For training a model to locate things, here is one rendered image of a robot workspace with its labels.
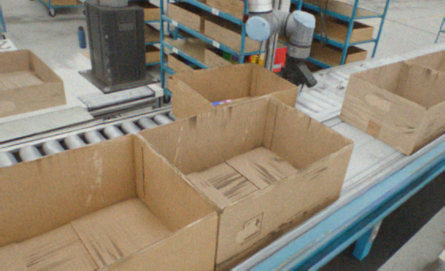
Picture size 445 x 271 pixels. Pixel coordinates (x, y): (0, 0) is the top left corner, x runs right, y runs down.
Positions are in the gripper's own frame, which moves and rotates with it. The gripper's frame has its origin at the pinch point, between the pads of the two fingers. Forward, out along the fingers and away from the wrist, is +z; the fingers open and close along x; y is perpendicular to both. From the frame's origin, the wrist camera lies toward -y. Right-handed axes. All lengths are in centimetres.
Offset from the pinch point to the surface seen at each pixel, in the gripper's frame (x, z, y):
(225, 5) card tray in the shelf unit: -32, -18, 93
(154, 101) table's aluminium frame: 41, 10, 45
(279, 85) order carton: 8.0, -8.1, 2.4
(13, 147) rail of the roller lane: 98, 6, 28
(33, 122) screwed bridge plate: 89, 5, 39
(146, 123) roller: 57, 6, 21
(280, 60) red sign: -22.8, -4.8, 31.8
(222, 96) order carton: 22.4, 1.9, 21.2
